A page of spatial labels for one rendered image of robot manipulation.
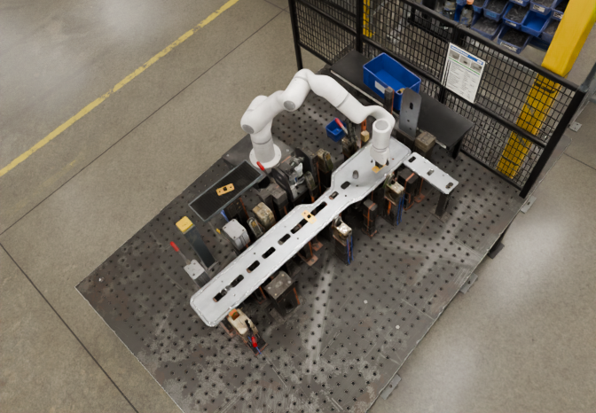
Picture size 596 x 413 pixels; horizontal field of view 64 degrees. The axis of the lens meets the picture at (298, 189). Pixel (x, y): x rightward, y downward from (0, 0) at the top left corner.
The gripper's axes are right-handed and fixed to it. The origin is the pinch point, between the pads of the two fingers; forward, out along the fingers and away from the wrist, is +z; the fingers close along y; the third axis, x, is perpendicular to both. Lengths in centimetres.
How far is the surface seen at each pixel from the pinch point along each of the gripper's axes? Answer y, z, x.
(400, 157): 4.0, 3.2, 12.3
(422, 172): 18.6, 3.2, 12.6
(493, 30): -43, 54, 181
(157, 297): -43, 33, -129
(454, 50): -2, -38, 55
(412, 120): -1.1, -9.9, 26.6
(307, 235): 2, 3, -54
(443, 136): 13.0, 0.2, 35.8
